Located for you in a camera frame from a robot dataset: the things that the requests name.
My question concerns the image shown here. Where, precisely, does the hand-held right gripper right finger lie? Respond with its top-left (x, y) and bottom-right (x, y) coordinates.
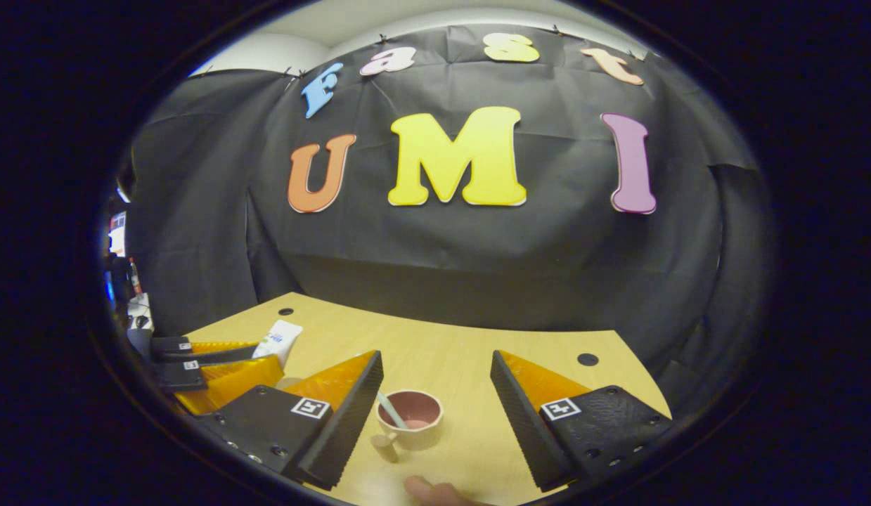
top-left (490, 350), bottom-right (675, 493)

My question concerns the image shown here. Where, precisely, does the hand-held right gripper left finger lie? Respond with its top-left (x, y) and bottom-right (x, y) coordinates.
top-left (196, 350), bottom-right (385, 491)

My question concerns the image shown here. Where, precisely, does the white toothbrush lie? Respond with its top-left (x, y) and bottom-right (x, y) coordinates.
top-left (376, 391), bottom-right (410, 430)

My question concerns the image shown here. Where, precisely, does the white toothpaste tube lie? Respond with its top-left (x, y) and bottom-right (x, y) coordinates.
top-left (252, 320), bottom-right (304, 368)

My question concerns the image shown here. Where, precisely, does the beige cup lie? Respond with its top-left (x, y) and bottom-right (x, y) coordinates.
top-left (370, 389), bottom-right (444, 464)

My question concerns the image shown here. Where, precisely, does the wooden desktop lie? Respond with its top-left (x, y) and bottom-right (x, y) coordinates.
top-left (179, 292), bottom-right (673, 505)

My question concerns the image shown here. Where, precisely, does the white side desk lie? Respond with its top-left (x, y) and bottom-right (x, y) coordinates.
top-left (126, 293), bottom-right (155, 331)

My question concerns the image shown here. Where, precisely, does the black backdrop cloth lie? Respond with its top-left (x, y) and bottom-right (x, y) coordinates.
top-left (122, 25), bottom-right (777, 415)

